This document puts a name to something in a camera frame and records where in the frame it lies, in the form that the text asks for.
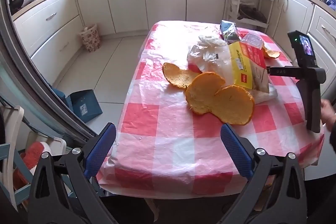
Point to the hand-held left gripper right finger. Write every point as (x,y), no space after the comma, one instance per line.
(236,153)

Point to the yellow red paper package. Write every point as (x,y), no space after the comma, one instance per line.
(246,64)

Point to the floral waste basket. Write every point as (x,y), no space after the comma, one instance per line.
(90,39)

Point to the white plastic bag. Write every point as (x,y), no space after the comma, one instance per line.
(210,58)

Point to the orange peel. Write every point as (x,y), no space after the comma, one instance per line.
(177,75)
(202,92)
(271,54)
(233,106)

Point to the person's right hand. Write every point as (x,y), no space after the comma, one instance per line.
(328,111)

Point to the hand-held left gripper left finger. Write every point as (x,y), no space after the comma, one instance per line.
(101,150)

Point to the clear plastic wrapper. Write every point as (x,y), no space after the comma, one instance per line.
(252,40)

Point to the dark pan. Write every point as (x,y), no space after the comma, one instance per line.
(252,12)

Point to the blue milk carton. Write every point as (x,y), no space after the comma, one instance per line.
(229,31)

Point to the red cloth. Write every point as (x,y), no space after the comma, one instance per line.
(29,161)

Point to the red white checkered tablecloth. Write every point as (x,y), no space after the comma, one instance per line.
(170,134)

